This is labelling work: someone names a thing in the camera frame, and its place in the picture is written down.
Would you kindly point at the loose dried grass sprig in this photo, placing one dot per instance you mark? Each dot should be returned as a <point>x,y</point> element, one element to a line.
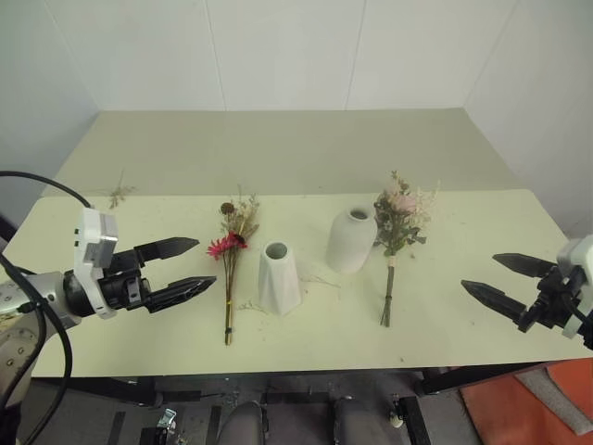
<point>118,190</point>

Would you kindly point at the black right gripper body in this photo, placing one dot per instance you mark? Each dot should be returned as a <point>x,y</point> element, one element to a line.
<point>549,301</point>

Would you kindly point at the black table frame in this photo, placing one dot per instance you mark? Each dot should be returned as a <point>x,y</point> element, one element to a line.
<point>287,389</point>

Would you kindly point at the dark rounded robot leg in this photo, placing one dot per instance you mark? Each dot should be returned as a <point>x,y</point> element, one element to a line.
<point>243,424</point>

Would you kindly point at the grey cloth strip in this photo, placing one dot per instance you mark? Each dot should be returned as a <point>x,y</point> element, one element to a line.
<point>556,394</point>

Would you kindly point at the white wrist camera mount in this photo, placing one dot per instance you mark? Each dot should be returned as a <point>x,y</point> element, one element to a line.
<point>576,283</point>
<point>95,259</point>

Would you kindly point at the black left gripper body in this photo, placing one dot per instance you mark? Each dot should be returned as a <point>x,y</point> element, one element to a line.
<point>121,287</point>

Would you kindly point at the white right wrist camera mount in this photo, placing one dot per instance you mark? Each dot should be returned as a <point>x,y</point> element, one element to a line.
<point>576,283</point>

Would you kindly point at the red dried flower bouquet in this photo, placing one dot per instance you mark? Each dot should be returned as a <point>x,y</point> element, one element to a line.
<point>234,241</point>

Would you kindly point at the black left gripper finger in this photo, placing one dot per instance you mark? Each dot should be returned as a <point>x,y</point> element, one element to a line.
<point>183,288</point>
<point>167,247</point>

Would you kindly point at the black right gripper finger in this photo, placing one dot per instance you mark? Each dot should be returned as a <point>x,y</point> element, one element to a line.
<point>491,298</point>
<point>521,263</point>

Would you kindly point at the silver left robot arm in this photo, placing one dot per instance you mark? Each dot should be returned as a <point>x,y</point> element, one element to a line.
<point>28,296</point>

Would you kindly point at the white rounded ceramic vase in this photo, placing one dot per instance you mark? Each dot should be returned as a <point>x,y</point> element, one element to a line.
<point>350,241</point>

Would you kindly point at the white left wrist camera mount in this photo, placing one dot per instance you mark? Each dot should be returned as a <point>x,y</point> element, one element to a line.
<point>95,259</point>

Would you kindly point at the white faceted ceramic vase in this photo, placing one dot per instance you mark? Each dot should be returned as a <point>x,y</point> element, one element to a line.
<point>279,280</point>

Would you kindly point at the pink dried flower bouquet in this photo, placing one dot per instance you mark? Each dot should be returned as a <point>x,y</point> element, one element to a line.
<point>398,218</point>

